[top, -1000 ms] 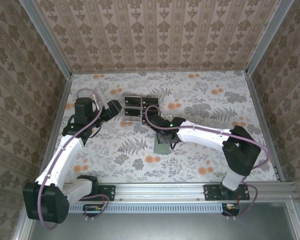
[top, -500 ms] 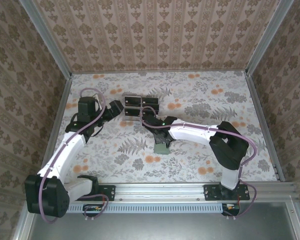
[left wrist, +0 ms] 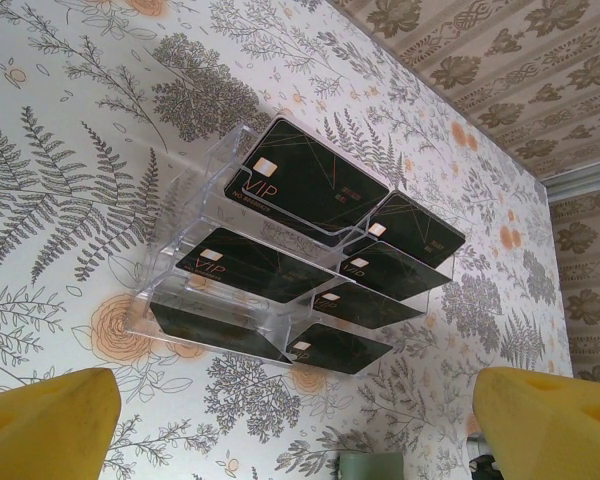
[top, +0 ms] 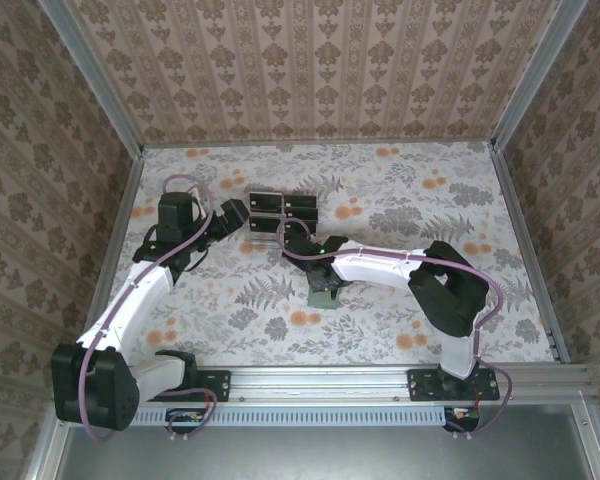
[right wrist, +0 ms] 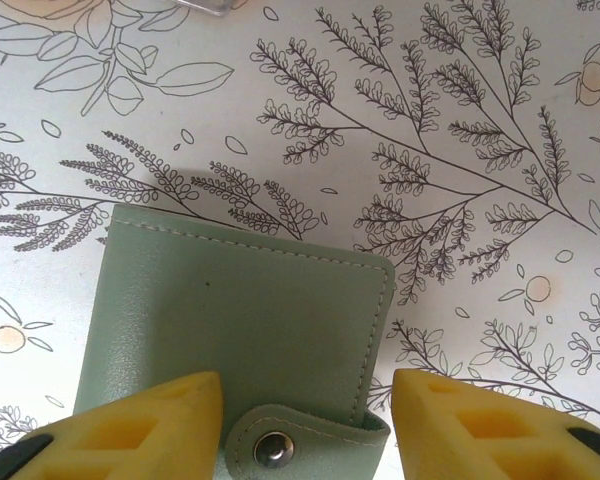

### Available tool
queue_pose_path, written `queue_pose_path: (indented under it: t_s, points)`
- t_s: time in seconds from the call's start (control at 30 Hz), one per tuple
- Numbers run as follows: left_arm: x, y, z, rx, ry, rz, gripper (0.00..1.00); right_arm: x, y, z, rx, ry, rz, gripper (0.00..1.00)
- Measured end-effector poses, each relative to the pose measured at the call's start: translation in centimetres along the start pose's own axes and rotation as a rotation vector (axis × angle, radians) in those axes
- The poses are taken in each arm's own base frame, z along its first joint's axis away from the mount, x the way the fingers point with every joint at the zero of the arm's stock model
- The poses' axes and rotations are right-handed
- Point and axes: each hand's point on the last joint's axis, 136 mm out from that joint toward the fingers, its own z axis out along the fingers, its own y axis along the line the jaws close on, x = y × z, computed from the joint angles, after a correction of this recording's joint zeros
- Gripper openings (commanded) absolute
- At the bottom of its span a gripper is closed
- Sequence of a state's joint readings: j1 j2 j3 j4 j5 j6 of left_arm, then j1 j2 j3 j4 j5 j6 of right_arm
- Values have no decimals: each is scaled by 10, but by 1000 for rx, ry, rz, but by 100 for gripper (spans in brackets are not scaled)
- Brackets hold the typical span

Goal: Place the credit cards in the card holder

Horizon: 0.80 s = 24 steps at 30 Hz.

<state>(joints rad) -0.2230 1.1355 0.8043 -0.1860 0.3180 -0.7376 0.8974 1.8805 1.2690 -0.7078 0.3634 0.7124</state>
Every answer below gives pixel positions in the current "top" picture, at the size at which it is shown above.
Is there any green card holder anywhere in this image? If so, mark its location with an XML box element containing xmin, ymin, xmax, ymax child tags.
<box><xmin>307</xmin><ymin>285</ymin><xmax>343</xmax><ymax>311</ymax></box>

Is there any small black control board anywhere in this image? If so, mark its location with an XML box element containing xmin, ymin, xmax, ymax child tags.
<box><xmin>165</xmin><ymin>407</ymin><xmax>206</xmax><ymax>432</ymax></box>
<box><xmin>443</xmin><ymin>405</ymin><xmax>482</xmax><ymax>432</ymax></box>

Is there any grey metal sheet panel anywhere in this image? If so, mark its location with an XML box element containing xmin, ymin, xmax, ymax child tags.
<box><xmin>54</xmin><ymin>424</ymin><xmax>600</xmax><ymax>480</ymax></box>

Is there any aluminium table side rail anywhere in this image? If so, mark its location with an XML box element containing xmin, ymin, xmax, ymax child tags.
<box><xmin>82</xmin><ymin>147</ymin><xmax>149</xmax><ymax>361</ymax></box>
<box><xmin>490</xmin><ymin>144</ymin><xmax>571</xmax><ymax>365</ymax></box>

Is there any aluminium front mounting rail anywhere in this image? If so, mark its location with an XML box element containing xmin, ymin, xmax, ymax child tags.
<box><xmin>52</xmin><ymin>363</ymin><xmax>597</xmax><ymax>406</ymax></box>

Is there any aluminium table back rail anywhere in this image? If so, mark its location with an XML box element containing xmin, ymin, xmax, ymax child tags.
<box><xmin>142</xmin><ymin>141</ymin><xmax>496</xmax><ymax>150</ymax></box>

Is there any grey slotted cable duct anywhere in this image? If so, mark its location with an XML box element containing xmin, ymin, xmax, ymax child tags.
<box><xmin>72</xmin><ymin>407</ymin><xmax>449</xmax><ymax>427</ymax></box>

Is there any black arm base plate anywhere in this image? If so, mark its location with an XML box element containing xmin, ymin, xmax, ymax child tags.
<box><xmin>407</xmin><ymin>367</ymin><xmax>501</xmax><ymax>404</ymax></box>
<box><xmin>142</xmin><ymin>368</ymin><xmax>232</xmax><ymax>404</ymax></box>

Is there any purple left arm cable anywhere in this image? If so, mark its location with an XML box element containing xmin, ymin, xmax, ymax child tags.
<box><xmin>79</xmin><ymin>174</ymin><xmax>220</xmax><ymax>444</ymax></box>

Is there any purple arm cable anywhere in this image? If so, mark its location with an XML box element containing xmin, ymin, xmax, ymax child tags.
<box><xmin>274</xmin><ymin>219</ymin><xmax>515</xmax><ymax>441</ymax></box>
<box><xmin>79</xmin><ymin>174</ymin><xmax>220</xmax><ymax>444</ymax></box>

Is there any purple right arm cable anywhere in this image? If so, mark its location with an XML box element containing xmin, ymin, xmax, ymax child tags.
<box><xmin>274</xmin><ymin>219</ymin><xmax>515</xmax><ymax>441</ymax></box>

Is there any aluminium upright frame post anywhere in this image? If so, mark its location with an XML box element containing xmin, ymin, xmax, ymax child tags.
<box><xmin>490</xmin><ymin>0</ymin><xmax>590</xmax><ymax>151</ymax></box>
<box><xmin>36</xmin><ymin>0</ymin><xmax>147</xmax><ymax>157</ymax></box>

